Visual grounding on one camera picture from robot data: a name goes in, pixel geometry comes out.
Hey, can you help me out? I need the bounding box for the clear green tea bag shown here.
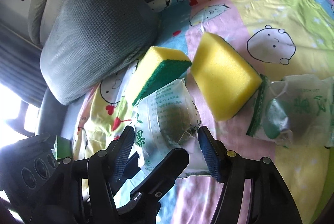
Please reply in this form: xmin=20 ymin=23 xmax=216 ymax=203
xmin=246 ymin=74 xmax=333 ymax=148
xmin=132 ymin=79 xmax=210 ymax=178

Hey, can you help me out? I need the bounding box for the yellow green sponge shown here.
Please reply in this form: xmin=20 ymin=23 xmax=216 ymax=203
xmin=190 ymin=32 xmax=262 ymax=122
xmin=127 ymin=47 xmax=191 ymax=106

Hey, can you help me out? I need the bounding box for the green white cardboard box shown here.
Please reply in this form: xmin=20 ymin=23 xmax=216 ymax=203
xmin=53 ymin=135 xmax=72 ymax=159

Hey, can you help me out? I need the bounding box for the grey textured pillow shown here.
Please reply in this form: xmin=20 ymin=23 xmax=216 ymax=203
xmin=40 ymin=0 xmax=158 ymax=105

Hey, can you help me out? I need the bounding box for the colourful cartoon bedsheet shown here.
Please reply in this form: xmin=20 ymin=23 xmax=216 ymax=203
xmin=72 ymin=0 xmax=333 ymax=223

